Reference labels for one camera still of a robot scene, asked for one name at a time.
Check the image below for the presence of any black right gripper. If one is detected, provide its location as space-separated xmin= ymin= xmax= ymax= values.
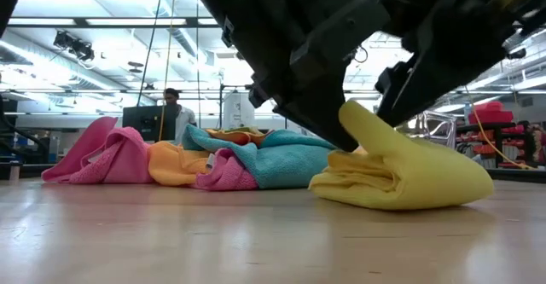
xmin=375 ymin=0 xmax=546 ymax=127

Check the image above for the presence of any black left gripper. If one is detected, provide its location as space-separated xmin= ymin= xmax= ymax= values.
xmin=151 ymin=0 xmax=392 ymax=153

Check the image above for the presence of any blue microfiber towel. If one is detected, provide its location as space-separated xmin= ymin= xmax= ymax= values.
xmin=180 ymin=124 xmax=338 ymax=191

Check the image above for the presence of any yellow microfiber towel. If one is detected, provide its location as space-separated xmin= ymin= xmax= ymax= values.
xmin=308 ymin=99 xmax=496 ymax=212

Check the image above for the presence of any pink microfiber towel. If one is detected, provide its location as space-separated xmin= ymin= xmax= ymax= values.
xmin=41 ymin=116 xmax=155 ymax=186
xmin=190 ymin=148 xmax=260 ymax=192

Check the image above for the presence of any clear plastic bin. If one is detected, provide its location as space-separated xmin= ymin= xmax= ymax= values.
xmin=394 ymin=108 xmax=458 ymax=149

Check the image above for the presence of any white cabinet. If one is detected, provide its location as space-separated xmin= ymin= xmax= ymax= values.
xmin=221 ymin=91 xmax=257 ymax=130

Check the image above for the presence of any person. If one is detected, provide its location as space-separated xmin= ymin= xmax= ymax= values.
xmin=163 ymin=87 xmax=198 ymax=145

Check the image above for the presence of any black monitor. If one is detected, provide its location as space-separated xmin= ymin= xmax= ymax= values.
xmin=122 ymin=104 xmax=177 ymax=143

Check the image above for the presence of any black hanging cable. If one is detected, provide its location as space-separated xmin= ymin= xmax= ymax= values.
xmin=135 ymin=0 xmax=165 ymax=107

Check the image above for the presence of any black camera cluster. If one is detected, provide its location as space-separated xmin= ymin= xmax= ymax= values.
xmin=52 ymin=30 xmax=96 ymax=62

